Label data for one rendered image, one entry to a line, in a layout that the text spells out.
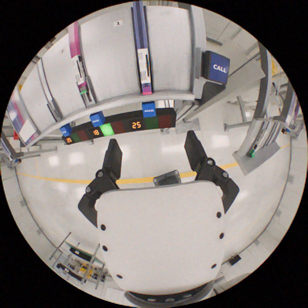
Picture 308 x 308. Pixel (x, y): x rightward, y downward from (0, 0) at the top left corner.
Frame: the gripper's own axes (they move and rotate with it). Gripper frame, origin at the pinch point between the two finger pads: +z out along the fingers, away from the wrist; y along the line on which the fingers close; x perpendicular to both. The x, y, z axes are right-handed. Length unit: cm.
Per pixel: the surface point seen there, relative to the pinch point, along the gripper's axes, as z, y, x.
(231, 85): 22.1, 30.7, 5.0
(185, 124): 62, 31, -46
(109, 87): 10.2, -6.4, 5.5
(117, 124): 11.1, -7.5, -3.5
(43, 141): 20, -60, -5
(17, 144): 95, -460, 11
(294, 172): -125, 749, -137
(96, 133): 11.1, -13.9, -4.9
